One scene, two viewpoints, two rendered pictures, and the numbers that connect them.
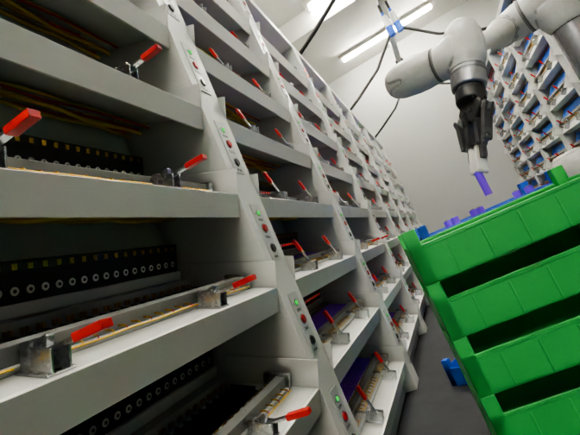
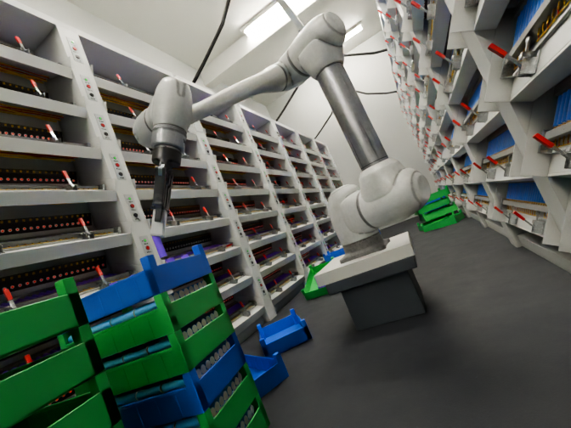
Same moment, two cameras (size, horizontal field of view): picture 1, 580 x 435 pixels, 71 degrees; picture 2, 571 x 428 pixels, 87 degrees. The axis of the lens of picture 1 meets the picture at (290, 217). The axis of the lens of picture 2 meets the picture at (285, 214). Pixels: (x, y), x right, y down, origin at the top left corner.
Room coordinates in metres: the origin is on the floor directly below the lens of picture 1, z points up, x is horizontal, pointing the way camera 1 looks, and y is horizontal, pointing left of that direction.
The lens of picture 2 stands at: (0.26, -0.87, 0.40)
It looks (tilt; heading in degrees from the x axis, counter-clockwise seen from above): 5 degrees up; 5
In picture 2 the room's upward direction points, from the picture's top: 23 degrees counter-clockwise
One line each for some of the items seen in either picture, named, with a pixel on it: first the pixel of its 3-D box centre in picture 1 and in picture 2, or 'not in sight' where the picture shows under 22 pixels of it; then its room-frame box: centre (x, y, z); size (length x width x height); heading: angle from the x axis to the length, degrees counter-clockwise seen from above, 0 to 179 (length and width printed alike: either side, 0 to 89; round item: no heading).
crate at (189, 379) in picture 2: not in sight; (169, 382); (0.95, -0.41, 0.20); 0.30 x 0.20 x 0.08; 79
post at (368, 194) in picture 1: (363, 194); (262, 195); (2.82, -0.54, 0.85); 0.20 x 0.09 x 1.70; 71
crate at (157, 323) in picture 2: not in sight; (145, 318); (0.95, -0.41, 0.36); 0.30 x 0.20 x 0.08; 79
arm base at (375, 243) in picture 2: not in sight; (364, 244); (1.50, -1.01, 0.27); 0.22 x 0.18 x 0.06; 160
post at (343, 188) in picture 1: (338, 187); (212, 198); (2.16, -0.31, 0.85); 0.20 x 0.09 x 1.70; 71
